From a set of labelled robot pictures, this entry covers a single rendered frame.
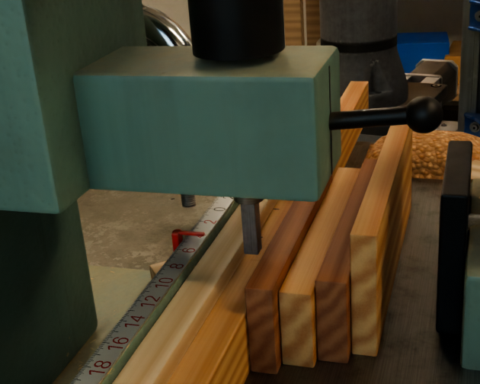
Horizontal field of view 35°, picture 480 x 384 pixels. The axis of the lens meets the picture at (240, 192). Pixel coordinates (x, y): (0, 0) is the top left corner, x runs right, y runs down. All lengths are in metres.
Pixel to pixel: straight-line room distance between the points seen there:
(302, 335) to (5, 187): 0.18
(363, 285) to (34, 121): 0.20
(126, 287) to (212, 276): 0.32
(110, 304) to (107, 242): 1.97
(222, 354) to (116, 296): 0.36
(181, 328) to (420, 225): 0.27
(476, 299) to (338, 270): 0.08
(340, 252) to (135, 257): 2.13
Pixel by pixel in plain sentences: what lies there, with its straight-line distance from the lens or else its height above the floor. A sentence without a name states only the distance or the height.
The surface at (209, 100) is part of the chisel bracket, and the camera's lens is 0.40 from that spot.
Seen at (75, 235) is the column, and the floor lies 0.90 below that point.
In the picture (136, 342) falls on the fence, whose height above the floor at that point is 0.95.
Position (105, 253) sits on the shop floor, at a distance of 2.62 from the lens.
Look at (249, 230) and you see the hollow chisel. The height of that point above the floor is 0.97.
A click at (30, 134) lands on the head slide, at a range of 0.41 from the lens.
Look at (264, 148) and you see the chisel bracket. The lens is 0.40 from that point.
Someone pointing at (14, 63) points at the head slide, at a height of 1.08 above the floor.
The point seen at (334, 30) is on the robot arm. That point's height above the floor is 0.93.
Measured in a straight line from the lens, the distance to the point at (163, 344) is 0.39.
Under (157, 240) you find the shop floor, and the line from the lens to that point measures 2.66.
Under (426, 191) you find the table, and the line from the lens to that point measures 0.67.
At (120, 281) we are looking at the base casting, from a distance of 0.77.
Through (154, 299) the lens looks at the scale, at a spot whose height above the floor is 0.96.
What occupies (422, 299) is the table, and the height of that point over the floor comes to 0.90.
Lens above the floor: 1.17
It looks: 23 degrees down
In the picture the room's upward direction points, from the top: 4 degrees counter-clockwise
